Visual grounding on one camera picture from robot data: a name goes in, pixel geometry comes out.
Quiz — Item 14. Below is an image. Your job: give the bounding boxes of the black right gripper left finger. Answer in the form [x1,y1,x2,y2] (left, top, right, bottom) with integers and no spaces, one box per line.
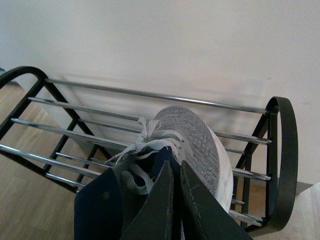
[121,161,174,240]

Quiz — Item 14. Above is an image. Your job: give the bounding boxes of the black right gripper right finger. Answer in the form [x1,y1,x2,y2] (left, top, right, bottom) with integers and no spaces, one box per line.
[180,161,251,240]

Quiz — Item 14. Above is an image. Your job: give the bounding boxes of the grey knit sneaker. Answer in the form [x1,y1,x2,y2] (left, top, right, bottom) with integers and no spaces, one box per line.
[74,106,234,240]

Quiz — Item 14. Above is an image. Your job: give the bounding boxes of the black metal shoe rack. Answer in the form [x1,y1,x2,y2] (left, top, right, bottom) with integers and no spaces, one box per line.
[0,66,299,240]

